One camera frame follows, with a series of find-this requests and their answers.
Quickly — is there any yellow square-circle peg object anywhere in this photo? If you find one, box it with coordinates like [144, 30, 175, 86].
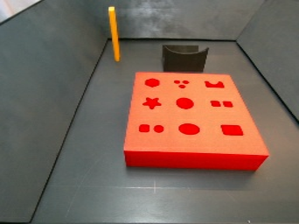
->
[108, 6, 120, 62]

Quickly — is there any red foam shape board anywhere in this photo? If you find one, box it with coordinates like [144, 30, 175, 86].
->
[124, 72, 268, 171]

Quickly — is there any black curved holder stand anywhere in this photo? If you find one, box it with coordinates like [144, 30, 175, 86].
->
[163, 45, 209, 73]

